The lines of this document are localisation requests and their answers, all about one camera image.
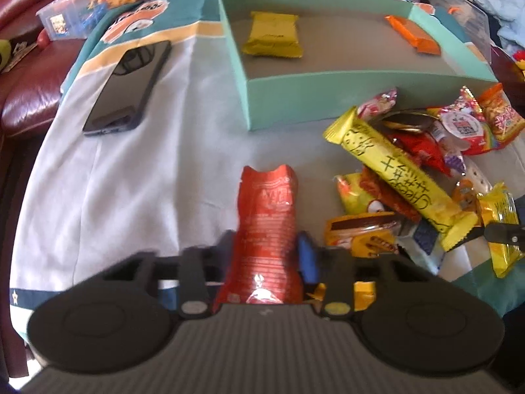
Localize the small yellow candy packet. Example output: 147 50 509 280
479 182 524 278

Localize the orange translucent candy packet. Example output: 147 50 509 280
324 212 400 258

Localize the red foil snack packet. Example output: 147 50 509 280
215 164 304 308

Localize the clear packet nougat bar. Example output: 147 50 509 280
464 157 492 195

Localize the yellow cheese stick packet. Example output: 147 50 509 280
323 107 478 252

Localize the round jelly cup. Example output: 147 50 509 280
440 111 487 150

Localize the red bb snack packet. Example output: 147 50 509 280
387 130 451 176

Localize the rainbow red candy bag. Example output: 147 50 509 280
427 86 497 156

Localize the dark red gold packet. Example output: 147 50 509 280
381 109 439 133

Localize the pink white candy packet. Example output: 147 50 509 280
357 88 398 121

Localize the orange wafer snack packet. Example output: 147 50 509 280
385 15 441 56

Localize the yellow snack packet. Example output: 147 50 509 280
242 11 304 59

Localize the blue white cracker packet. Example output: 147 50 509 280
397 219 445 275

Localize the orange red chips bag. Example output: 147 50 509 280
478 83 525 148

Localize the yellow red toy figure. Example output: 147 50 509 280
513 50 525 76

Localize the black smartphone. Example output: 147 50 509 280
83 40 172 137

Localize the teal cardboard box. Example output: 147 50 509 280
218 0 496 131

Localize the clear plastic lid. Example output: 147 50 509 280
430 0 491 63

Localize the dark red leather sofa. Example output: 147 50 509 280
0 0 166 141

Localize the clear bin of toys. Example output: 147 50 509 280
36 0 144 41

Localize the green plush toy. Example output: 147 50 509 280
0 39 11 71

